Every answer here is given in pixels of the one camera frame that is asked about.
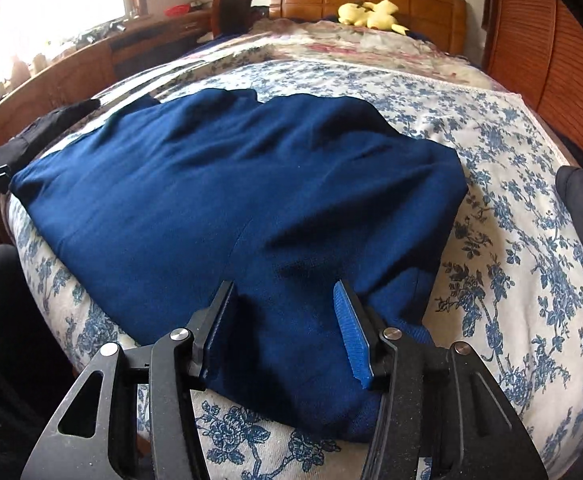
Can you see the person's dark clothing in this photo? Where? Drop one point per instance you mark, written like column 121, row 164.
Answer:
column 6, row 340

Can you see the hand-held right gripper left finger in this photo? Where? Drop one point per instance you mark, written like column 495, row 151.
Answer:
column 216, row 330

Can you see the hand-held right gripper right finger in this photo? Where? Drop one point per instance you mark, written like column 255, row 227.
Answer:
column 354, row 335

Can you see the pink floral quilt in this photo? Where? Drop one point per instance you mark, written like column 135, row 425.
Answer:
column 371, row 47

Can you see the yellow plush toy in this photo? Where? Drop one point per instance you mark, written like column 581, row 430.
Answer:
column 371, row 15

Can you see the blue floral blanket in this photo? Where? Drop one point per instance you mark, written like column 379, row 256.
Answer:
column 511, row 240

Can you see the bright window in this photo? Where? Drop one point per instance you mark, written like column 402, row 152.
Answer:
column 46, row 5

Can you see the long wooden desk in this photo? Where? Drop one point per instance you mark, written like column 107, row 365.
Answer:
column 71, row 75

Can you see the orange wooden wardrobe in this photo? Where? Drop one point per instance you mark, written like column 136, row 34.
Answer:
column 546, row 50

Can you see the blue jacket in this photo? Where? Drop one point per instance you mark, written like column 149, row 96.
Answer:
column 221, row 200

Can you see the dark wooden chair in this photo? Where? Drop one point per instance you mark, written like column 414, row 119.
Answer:
column 234, row 12

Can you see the red bowl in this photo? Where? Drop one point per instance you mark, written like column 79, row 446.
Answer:
column 179, row 9

